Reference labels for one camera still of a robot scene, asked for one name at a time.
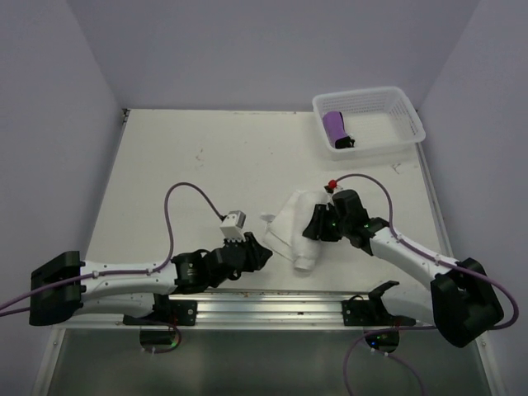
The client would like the white perforated plastic basket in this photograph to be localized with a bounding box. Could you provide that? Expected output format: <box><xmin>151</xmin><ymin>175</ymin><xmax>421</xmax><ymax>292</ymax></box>
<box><xmin>312</xmin><ymin>86</ymin><xmax>426</xmax><ymax>160</ymax></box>

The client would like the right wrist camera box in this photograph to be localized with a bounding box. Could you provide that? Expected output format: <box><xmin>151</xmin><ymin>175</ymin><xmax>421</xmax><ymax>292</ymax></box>
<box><xmin>324</xmin><ymin>179</ymin><xmax>342</xmax><ymax>195</ymax></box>

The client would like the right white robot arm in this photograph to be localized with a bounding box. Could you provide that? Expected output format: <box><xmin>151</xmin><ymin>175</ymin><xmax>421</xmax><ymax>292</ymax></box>
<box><xmin>303</xmin><ymin>190</ymin><xmax>504</xmax><ymax>347</ymax></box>

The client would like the purple microfiber towel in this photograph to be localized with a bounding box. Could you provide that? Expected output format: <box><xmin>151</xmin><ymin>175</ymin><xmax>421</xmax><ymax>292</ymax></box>
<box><xmin>322</xmin><ymin>111</ymin><xmax>356</xmax><ymax>149</ymax></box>

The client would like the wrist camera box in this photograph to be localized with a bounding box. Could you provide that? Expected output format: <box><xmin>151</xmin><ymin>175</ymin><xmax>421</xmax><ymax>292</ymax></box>
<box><xmin>324</xmin><ymin>179</ymin><xmax>342</xmax><ymax>195</ymax></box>
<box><xmin>220</xmin><ymin>210</ymin><xmax>246</xmax><ymax>242</ymax></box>

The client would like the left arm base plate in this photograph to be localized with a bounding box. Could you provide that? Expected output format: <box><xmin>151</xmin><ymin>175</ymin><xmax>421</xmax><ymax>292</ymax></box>
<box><xmin>122</xmin><ymin>299</ymin><xmax>198</xmax><ymax>327</ymax></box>

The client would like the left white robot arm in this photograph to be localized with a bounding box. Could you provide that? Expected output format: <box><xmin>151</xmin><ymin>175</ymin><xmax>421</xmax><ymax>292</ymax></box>
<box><xmin>29</xmin><ymin>232</ymin><xmax>273</xmax><ymax>327</ymax></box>

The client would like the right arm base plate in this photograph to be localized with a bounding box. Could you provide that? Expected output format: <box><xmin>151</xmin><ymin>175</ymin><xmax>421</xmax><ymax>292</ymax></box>
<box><xmin>341</xmin><ymin>280</ymin><xmax>417</xmax><ymax>327</ymax></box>

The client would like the aluminium mounting rail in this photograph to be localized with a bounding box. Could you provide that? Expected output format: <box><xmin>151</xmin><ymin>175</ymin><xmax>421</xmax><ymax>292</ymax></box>
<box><xmin>115</xmin><ymin>288</ymin><xmax>488</xmax><ymax>331</ymax></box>

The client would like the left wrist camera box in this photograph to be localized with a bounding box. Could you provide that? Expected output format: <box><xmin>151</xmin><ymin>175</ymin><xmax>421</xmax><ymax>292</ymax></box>
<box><xmin>220</xmin><ymin>210</ymin><xmax>246</xmax><ymax>242</ymax></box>

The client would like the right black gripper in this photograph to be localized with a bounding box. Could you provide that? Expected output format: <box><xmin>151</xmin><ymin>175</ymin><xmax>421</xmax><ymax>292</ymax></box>
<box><xmin>303</xmin><ymin>204</ymin><xmax>350</xmax><ymax>243</ymax></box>

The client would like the white towel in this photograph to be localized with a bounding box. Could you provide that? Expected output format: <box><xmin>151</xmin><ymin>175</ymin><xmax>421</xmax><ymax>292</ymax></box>
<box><xmin>260</xmin><ymin>191</ymin><xmax>328</xmax><ymax>272</ymax></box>

